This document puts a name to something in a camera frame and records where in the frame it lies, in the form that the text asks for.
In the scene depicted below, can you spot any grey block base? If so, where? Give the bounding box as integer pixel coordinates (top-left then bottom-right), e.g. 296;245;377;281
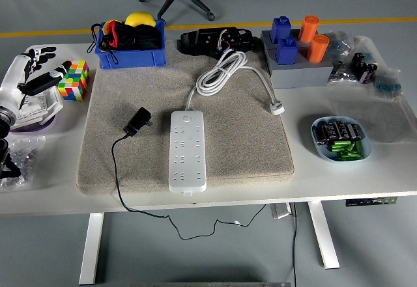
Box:
260;29;335;90

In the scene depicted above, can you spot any black capacitor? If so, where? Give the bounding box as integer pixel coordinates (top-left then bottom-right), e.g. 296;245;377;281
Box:
327;121;341;142
337;120;351;141
347;123;364;141
314;125;330;146

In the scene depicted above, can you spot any grey-brown mat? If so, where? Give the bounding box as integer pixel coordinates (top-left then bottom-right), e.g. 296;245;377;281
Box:
75;39;295;196

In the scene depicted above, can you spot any black table control panel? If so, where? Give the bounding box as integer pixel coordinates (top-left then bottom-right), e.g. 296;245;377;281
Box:
345;197;398;207

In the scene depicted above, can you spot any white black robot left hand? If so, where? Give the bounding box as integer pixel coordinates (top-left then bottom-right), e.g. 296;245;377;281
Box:
0;46;73;119

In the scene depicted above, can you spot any black power adapter with cord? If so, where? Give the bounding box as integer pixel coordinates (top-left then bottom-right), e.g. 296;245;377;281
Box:
111;106;270;241

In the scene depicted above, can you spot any silver box under table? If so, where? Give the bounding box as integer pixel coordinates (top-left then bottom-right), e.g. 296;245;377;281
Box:
270;203;293;219

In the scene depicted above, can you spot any clear bag of blue components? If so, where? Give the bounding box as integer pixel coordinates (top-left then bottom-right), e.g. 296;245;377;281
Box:
371;67;403;101

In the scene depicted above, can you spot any green battery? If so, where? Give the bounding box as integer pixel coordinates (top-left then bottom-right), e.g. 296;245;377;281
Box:
330;141;351;153
335;150;363;161
349;140;364;156

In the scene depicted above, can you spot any large empty clear bag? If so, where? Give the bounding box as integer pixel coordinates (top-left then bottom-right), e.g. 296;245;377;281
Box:
328;91;417;144

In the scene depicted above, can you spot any yellow ball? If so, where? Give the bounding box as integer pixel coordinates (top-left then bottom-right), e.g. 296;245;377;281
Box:
125;12;156;28

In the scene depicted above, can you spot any purple bowl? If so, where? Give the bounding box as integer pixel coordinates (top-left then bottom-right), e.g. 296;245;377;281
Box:
9;114;60;135

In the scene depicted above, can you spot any clear bag of black capacitors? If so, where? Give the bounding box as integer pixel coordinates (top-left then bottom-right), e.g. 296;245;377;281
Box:
350;36;381;85

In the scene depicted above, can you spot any clear bag of blue parts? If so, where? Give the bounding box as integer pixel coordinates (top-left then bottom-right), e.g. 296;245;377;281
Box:
324;30;356;61

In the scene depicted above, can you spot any black electronic device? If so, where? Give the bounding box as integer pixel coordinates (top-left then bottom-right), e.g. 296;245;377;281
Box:
177;26;257;57

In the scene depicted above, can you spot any blue peg block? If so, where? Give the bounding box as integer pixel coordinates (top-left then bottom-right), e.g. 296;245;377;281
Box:
270;16;292;44
276;36;299;66

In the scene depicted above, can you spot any thin black hanging cable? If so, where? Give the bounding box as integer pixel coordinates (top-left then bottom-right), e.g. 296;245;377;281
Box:
291;202;299;287

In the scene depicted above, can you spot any white table leg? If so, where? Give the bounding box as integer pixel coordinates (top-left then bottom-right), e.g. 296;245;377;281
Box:
308;201;341;271
79;212;105;286

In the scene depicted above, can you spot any orange cylinder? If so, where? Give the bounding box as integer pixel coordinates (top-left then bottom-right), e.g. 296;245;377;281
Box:
298;15;319;43
306;34;330;64

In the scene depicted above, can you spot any light blue dish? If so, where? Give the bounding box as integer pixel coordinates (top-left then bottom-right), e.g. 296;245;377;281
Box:
311;115;373;163

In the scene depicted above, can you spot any clear bag of screws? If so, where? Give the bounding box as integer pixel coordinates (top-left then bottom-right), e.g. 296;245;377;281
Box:
0;135;46;192

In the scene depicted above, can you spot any colourful puzzle cube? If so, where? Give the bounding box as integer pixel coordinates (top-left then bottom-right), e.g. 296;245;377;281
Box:
57;59;91;102

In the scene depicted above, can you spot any white power strip with cable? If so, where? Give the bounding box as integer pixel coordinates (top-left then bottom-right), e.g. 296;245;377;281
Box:
168;49;286;197

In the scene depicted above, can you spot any white wall socket panel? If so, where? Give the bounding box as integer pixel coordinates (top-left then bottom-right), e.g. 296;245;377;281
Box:
18;87;65;127

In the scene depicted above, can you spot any blue plastic bin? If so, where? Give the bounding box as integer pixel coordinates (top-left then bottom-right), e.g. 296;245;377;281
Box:
94;19;167;70

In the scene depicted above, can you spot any black drawstring pouch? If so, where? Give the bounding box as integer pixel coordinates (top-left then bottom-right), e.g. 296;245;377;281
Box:
87;20;163;65

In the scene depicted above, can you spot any clear bag of silver parts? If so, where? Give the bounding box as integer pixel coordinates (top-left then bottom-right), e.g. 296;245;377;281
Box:
327;59;354;85

